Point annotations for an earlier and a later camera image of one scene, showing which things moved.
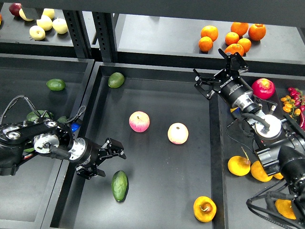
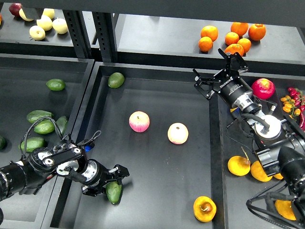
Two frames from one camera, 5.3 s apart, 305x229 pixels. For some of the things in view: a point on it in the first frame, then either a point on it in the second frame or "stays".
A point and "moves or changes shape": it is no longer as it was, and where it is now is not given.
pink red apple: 139,121 stays
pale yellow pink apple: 177,133 stays
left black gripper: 84,151 to 95,173
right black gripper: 234,89 stays
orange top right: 257,31 stays
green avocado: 119,184 moves or changes shape
